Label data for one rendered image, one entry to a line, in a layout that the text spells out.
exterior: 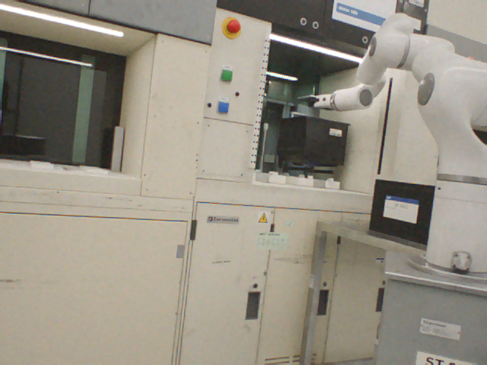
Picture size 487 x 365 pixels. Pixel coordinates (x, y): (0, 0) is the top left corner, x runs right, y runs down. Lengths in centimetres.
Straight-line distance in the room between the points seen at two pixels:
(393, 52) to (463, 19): 89
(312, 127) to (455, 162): 94
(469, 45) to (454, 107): 123
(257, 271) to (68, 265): 61
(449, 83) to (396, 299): 42
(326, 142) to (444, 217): 97
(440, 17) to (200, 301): 145
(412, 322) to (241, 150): 79
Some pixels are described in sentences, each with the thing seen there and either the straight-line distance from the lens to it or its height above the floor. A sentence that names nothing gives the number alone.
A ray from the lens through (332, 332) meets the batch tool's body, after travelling 182.
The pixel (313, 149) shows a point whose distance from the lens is 183.
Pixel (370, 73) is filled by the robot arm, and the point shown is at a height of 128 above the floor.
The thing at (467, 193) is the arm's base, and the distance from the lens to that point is 98.
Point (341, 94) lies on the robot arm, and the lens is 178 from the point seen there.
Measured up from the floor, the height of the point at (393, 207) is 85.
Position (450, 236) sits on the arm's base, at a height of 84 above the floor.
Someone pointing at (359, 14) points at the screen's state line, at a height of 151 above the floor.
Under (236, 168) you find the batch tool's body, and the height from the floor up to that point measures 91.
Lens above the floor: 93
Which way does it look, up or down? 3 degrees down
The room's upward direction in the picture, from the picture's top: 7 degrees clockwise
